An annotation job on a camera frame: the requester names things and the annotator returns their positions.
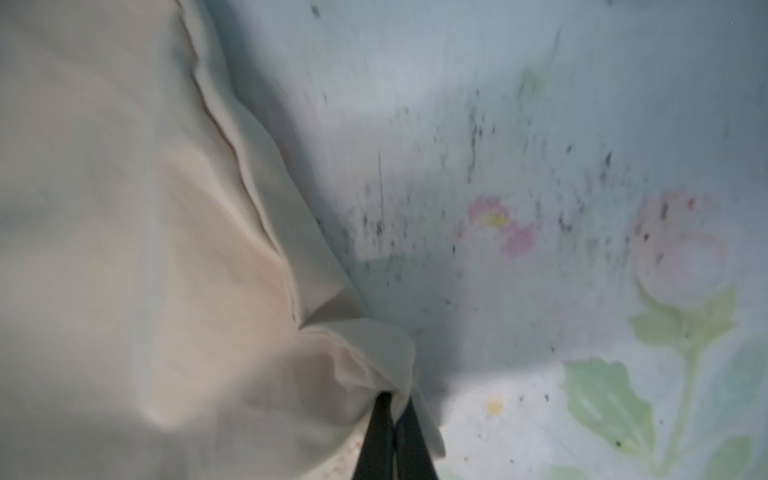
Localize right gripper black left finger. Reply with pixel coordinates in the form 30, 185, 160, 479
352, 392, 394, 480

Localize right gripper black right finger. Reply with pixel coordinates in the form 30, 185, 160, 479
394, 400, 439, 480

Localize beige shorts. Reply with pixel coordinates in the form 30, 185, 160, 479
1, 1, 445, 479

